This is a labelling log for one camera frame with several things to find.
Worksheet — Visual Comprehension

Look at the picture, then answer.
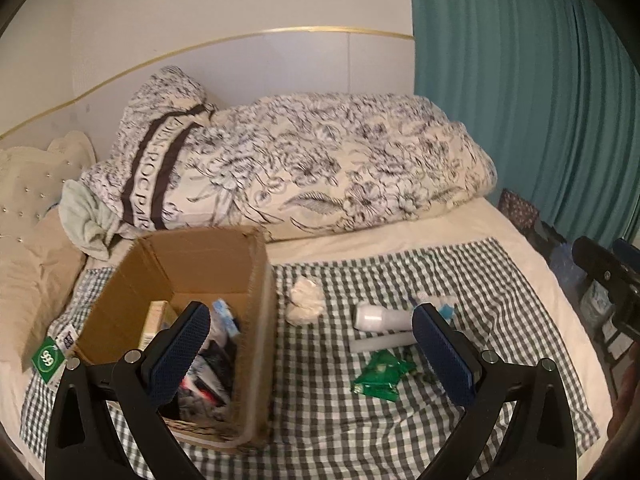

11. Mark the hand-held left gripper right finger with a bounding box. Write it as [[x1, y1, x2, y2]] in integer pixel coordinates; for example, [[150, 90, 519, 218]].
[[411, 302, 577, 480]]

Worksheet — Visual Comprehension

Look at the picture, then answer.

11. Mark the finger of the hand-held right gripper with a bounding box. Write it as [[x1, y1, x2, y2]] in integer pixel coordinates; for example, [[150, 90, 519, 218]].
[[612, 238, 640, 274], [572, 237, 640, 294]]

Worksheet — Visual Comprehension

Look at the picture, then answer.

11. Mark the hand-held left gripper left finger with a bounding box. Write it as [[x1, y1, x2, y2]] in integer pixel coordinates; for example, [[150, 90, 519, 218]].
[[45, 301, 211, 480]]

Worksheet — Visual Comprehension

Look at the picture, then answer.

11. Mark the white-and-blue plush rabbit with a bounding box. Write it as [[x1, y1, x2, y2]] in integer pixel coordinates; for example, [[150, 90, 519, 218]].
[[410, 294, 457, 322]]

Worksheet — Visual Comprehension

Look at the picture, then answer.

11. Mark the green foil packet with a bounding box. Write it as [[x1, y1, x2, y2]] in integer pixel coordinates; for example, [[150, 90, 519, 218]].
[[350, 350, 417, 402]]

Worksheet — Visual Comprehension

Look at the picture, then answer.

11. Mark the white box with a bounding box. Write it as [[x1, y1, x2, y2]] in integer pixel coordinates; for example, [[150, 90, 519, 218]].
[[349, 334, 417, 355]]

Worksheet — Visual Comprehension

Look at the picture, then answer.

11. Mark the white plastic bottle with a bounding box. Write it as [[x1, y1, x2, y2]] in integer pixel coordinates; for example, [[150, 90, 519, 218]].
[[354, 302, 416, 332]]

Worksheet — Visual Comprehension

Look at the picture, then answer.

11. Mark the brown cardboard box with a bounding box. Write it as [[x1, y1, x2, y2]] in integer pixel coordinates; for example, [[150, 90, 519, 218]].
[[72, 225, 279, 454]]

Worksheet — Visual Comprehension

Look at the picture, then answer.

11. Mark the white lace cloth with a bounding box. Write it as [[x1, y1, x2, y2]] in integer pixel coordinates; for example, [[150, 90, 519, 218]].
[[286, 277, 324, 326]]

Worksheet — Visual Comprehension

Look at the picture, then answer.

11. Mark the white-and-blue package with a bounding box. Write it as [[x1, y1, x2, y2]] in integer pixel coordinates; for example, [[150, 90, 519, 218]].
[[580, 280, 619, 332]]

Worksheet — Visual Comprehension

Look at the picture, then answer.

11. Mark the blue plastic bag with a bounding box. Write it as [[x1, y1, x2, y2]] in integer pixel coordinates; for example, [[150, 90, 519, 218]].
[[547, 242, 587, 294]]

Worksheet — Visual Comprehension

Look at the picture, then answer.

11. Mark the small beige carton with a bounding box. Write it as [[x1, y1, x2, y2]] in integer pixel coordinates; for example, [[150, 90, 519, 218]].
[[137, 300, 179, 352]]

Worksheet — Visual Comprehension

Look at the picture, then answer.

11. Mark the dark bag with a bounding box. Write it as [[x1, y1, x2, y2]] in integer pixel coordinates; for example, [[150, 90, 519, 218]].
[[532, 220, 569, 262]]

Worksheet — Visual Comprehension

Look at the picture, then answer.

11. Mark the blue-and-white packet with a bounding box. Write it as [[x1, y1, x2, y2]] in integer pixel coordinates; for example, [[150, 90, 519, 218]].
[[210, 299, 242, 339]]

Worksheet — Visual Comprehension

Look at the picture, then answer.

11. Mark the floral fabric bag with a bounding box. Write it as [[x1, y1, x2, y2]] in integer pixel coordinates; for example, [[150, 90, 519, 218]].
[[497, 187, 541, 234]]

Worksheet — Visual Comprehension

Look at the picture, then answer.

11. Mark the small black-and-white card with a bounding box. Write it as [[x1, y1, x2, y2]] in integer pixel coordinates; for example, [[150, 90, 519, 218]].
[[55, 325, 79, 351]]

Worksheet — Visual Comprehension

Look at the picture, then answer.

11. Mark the green gingham cloth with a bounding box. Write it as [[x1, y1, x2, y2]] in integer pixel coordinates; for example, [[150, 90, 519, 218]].
[[20, 237, 601, 480]]

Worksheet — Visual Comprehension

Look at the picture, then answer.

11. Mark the green medicine box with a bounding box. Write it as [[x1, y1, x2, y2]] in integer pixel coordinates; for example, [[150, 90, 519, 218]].
[[31, 336, 69, 386]]

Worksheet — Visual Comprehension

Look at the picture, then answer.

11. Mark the beige pillow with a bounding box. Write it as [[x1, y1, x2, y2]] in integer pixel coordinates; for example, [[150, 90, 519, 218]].
[[0, 207, 87, 374]]

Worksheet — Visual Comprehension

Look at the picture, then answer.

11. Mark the mint green towel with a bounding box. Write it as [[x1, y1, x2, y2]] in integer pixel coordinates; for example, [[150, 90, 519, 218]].
[[59, 180, 127, 262]]

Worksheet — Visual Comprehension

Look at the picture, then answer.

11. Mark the teal curtain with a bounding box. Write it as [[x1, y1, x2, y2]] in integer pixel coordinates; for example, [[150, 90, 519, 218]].
[[407, 0, 640, 261]]

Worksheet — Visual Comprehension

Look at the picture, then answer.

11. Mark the floral pillow with dark stripe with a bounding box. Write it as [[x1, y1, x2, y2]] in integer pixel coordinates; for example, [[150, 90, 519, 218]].
[[80, 66, 219, 235]]

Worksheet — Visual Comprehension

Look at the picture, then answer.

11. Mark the floral duvet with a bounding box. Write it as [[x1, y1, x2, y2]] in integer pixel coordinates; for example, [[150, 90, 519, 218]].
[[199, 92, 499, 242]]

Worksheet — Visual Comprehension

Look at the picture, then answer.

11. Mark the cream tufted headboard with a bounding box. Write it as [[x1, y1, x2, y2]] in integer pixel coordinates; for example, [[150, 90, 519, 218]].
[[0, 130, 97, 242]]

